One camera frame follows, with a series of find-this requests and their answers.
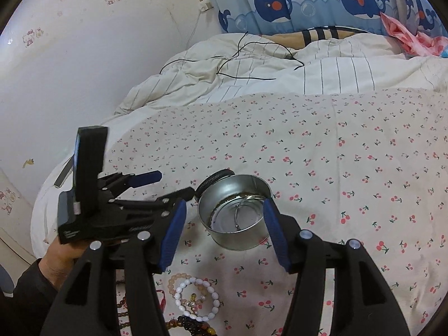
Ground white bead bracelet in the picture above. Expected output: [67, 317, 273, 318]
[174, 277, 222, 323]

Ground cherry print bed sheet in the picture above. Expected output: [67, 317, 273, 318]
[30, 89, 448, 336]

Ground person's left forearm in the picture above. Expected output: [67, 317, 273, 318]
[0, 259, 59, 336]

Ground round silver metal tin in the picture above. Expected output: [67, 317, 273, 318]
[197, 174, 274, 251]

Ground dark brown amber bead bracelet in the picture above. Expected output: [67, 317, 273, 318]
[167, 316, 218, 336]

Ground dark grey flat strip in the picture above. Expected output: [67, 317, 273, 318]
[54, 156, 76, 188]

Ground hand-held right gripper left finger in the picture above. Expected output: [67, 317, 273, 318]
[44, 198, 188, 336]

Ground thin black cable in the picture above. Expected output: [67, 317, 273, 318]
[159, 31, 305, 81]

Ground white striped duvet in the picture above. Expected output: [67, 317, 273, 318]
[114, 33, 448, 116]

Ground small pearl gold charm bracelet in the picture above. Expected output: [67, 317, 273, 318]
[182, 292, 207, 314]

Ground pink cloth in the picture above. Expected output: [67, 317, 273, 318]
[381, 12, 448, 58]

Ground blue whale print curtain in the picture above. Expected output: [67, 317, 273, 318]
[203, 0, 448, 37]

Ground brown bead necklace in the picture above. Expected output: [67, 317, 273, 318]
[115, 278, 132, 330]

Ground blue round object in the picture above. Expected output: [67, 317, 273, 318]
[0, 264, 15, 296]

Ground peach bead bracelet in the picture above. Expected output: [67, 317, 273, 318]
[167, 272, 211, 300]

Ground person's left hand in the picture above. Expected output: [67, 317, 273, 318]
[38, 234, 91, 288]

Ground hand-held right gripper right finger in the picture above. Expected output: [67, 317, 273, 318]
[262, 198, 412, 336]

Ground thin silver hoop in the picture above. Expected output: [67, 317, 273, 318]
[231, 203, 246, 233]

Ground tan pillow with black stripes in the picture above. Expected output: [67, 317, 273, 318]
[259, 25, 386, 50]

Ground red cord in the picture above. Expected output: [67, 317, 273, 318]
[154, 289, 168, 314]

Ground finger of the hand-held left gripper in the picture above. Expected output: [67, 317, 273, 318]
[98, 170, 164, 199]
[113, 186, 195, 225]

